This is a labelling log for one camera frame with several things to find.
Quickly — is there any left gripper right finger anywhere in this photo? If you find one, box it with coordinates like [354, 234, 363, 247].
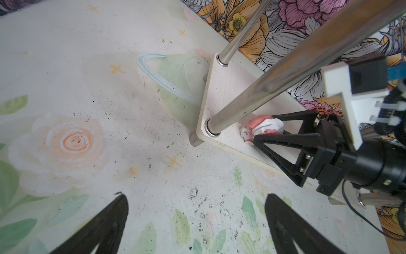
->
[264, 194, 343, 254]

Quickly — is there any white two-tier shelf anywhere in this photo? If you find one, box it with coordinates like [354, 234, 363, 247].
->
[189, 0, 406, 207]

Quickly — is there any pink white hooded toy figure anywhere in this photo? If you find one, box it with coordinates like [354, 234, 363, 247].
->
[240, 115, 284, 146]

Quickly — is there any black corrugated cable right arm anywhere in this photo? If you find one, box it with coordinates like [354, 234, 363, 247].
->
[374, 79, 406, 147]

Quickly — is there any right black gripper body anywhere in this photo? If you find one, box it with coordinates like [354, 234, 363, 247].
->
[299, 114, 406, 201]

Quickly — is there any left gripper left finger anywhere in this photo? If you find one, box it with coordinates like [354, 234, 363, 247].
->
[52, 194, 129, 254]

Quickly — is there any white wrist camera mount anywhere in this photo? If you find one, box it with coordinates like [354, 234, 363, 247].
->
[320, 53, 389, 150]

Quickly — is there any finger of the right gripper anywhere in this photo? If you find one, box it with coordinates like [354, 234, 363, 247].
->
[254, 133, 320, 187]
[272, 109, 319, 134]

